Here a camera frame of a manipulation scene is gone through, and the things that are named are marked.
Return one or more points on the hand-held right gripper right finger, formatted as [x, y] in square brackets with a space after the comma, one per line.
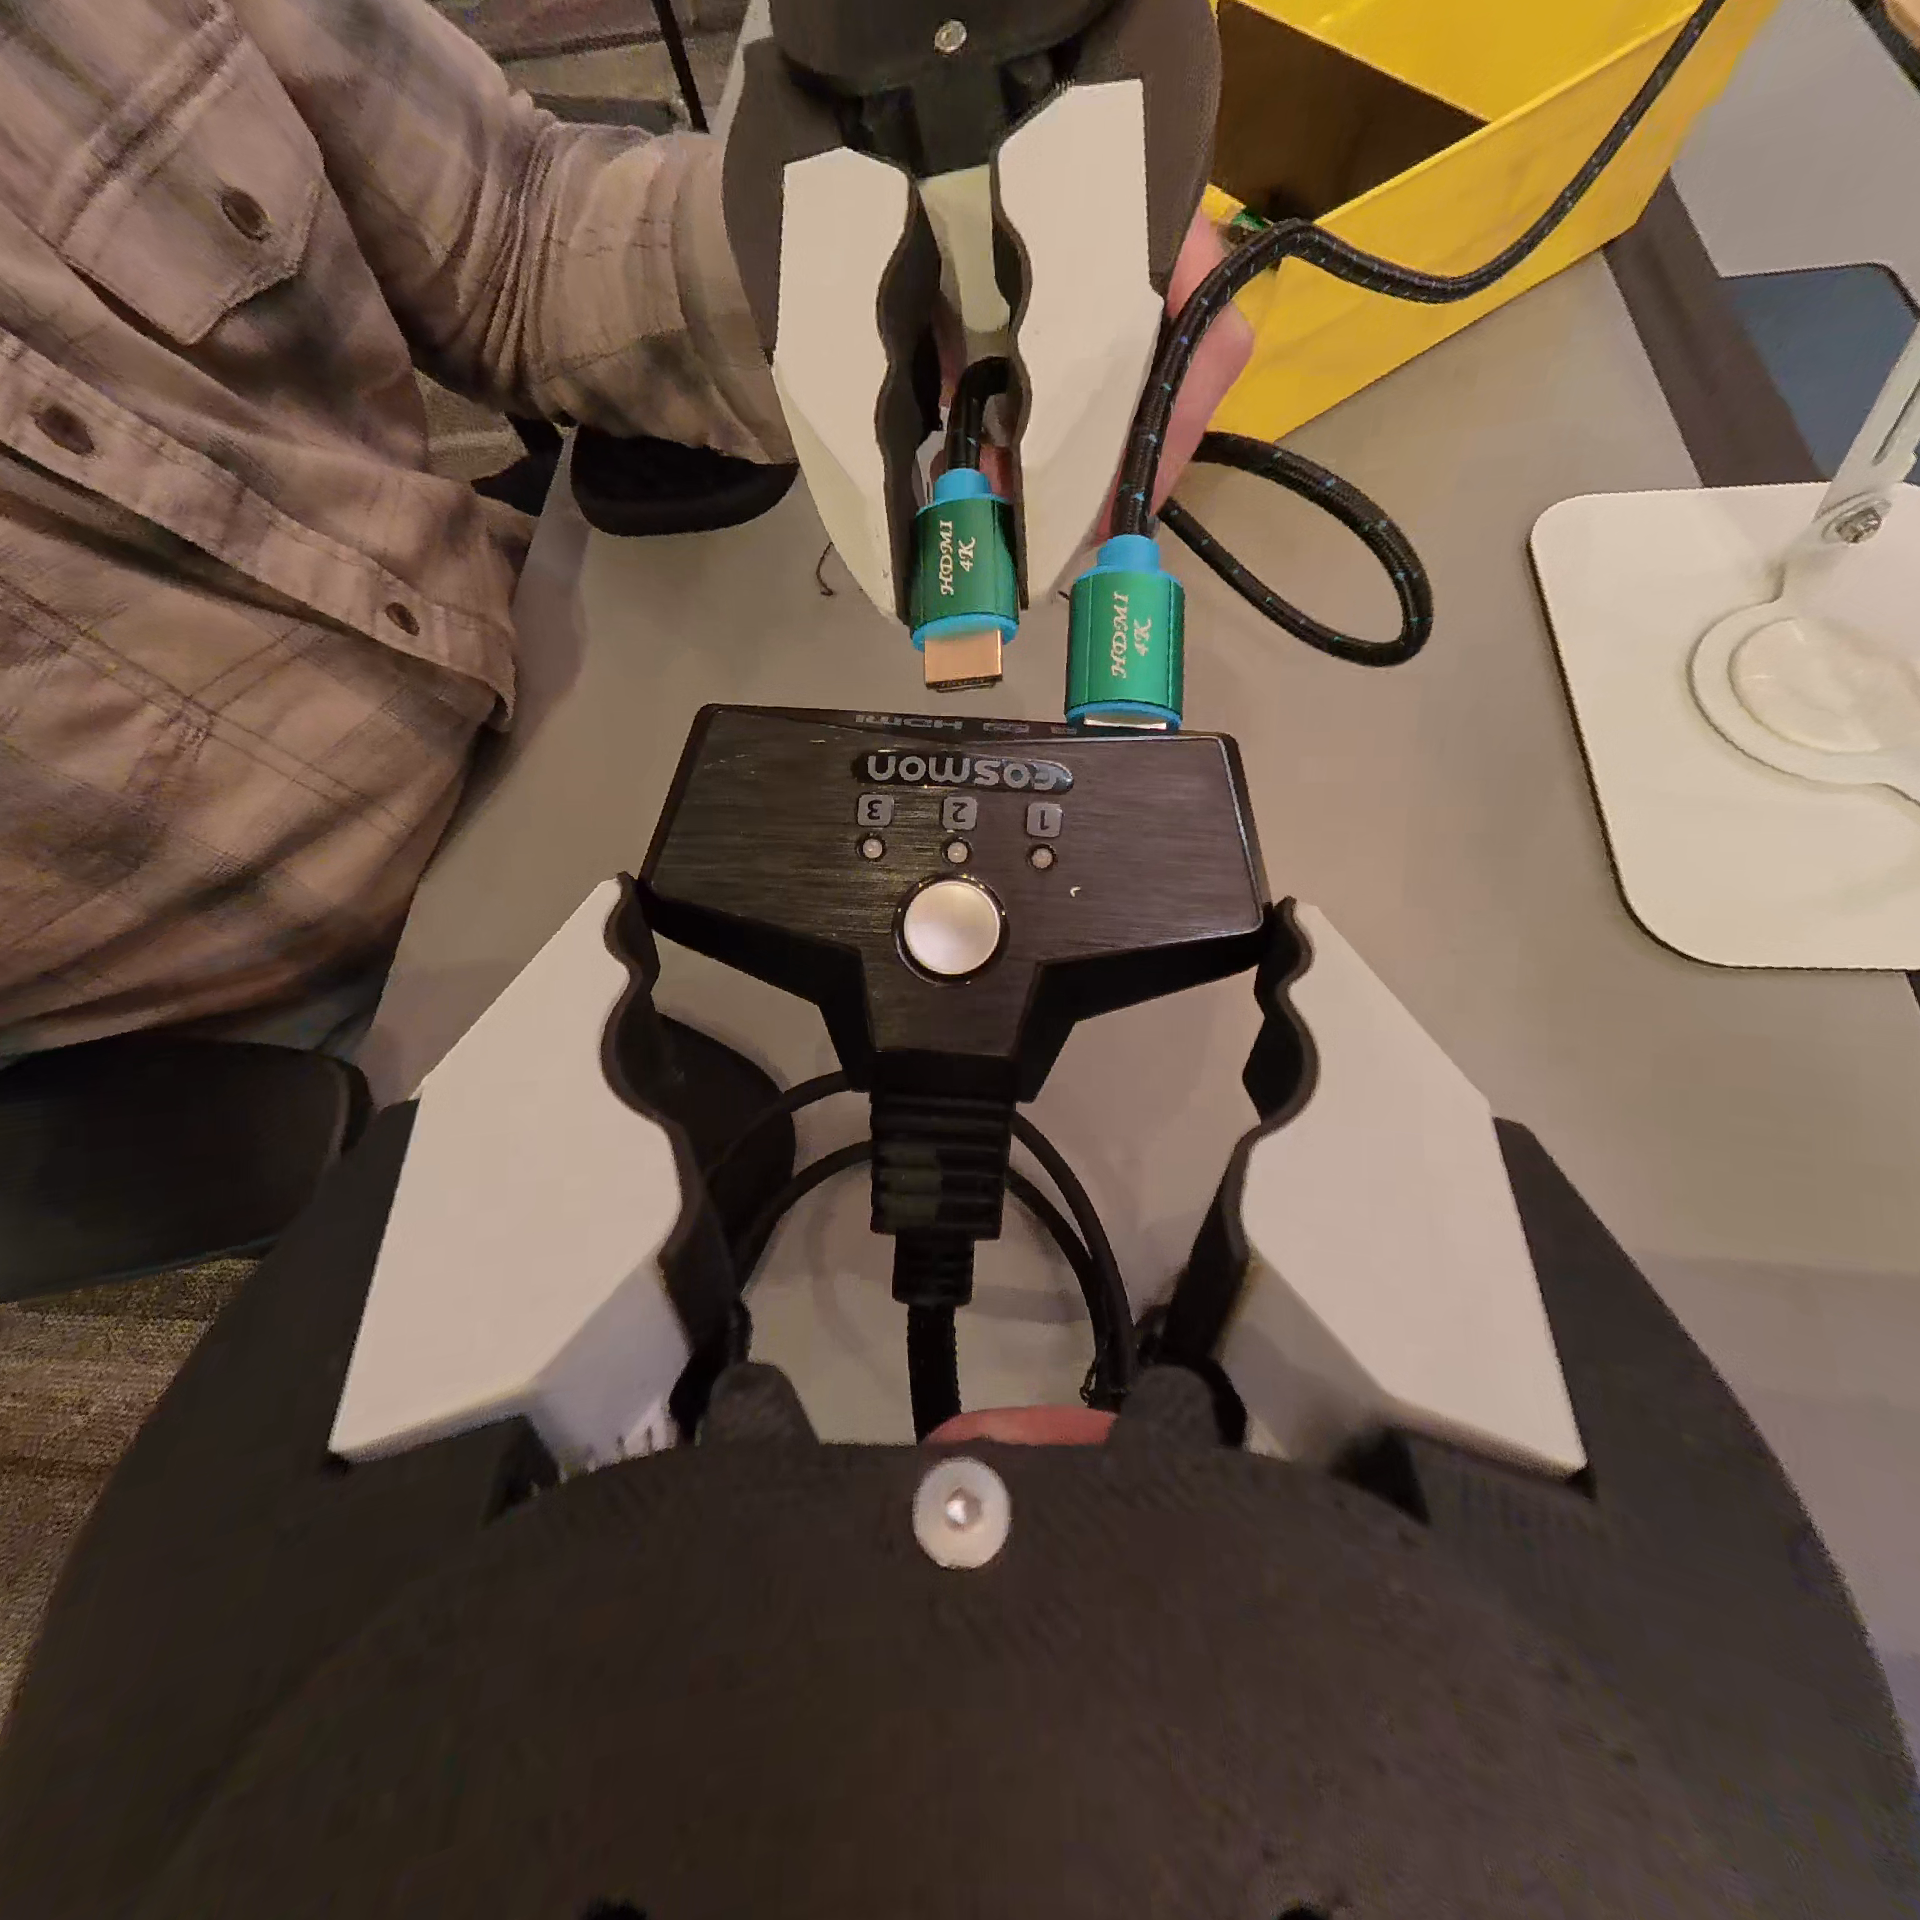
[1394, 1259]

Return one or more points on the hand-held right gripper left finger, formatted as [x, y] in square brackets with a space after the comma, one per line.
[510, 1259]

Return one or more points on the yellow plastic bin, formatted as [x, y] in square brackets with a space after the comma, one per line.
[1499, 211]

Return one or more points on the person's torso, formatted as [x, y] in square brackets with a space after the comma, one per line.
[210, 539]

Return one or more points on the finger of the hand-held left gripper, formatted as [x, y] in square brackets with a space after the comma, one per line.
[1087, 299]
[834, 333]

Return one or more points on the black hdmi switch box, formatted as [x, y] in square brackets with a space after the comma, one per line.
[779, 826]

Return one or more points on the person's left hand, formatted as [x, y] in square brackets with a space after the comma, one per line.
[1208, 333]

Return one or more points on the person's left forearm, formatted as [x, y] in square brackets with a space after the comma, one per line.
[632, 270]

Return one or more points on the white stand base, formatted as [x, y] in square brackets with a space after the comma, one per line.
[1651, 781]

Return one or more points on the black textured pad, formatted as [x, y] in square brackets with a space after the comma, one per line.
[674, 487]

